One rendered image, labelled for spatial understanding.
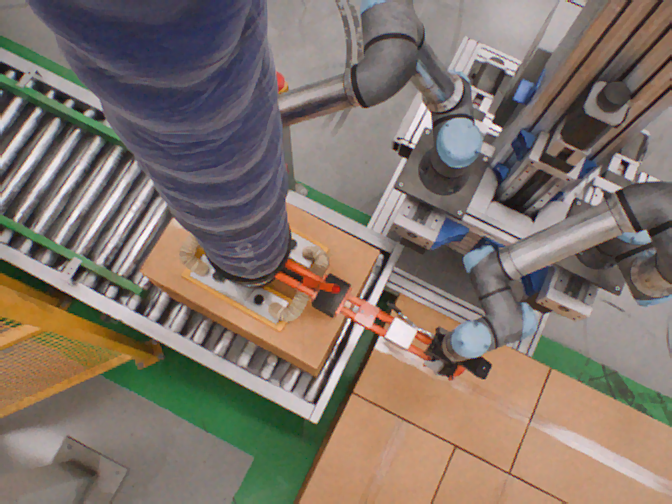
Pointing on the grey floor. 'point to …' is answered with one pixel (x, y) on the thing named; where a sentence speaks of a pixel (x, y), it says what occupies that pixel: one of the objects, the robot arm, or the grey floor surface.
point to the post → (288, 147)
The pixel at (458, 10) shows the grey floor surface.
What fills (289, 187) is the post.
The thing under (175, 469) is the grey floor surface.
